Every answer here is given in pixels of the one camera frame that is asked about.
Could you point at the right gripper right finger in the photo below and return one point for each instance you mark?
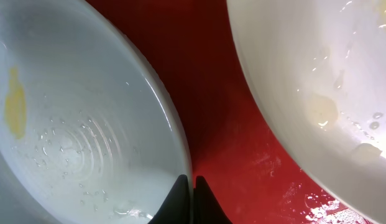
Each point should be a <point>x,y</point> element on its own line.
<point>207,210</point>

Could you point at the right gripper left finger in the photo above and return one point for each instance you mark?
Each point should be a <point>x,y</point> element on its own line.
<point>176,206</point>

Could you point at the light blue plate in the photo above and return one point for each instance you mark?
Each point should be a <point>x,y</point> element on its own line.
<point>88,132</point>

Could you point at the white cream plate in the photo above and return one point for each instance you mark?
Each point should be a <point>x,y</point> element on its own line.
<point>317,71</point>

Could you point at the red plastic tray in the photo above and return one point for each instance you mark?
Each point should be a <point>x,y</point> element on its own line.
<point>189,44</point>

